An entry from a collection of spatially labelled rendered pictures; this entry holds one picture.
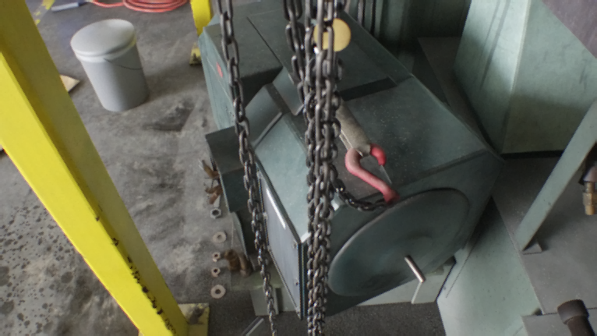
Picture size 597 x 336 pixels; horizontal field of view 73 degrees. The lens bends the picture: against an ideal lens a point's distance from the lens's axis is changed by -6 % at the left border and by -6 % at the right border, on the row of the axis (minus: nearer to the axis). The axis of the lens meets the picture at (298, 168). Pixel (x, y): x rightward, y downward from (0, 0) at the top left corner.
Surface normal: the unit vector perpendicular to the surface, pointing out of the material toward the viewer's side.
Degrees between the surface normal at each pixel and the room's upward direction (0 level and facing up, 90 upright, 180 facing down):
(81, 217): 90
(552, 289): 0
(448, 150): 0
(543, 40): 72
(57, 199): 90
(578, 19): 90
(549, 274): 0
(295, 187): 45
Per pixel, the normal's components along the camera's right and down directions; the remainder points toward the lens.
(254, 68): -0.02, -0.68
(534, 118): 0.05, 0.49
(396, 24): 0.07, 0.73
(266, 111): -0.66, -0.26
